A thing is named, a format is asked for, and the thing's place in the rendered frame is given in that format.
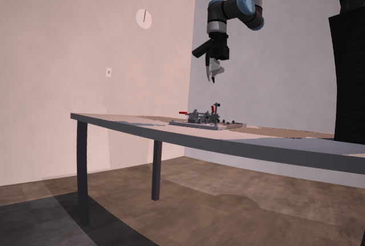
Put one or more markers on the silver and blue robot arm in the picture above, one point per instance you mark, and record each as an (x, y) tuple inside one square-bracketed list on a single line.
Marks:
[(249, 12)]

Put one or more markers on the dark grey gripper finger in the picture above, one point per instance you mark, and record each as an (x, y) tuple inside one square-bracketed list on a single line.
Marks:
[(211, 64), (221, 70)]

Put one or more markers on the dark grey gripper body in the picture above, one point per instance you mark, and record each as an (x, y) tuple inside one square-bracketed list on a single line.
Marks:
[(219, 44)]

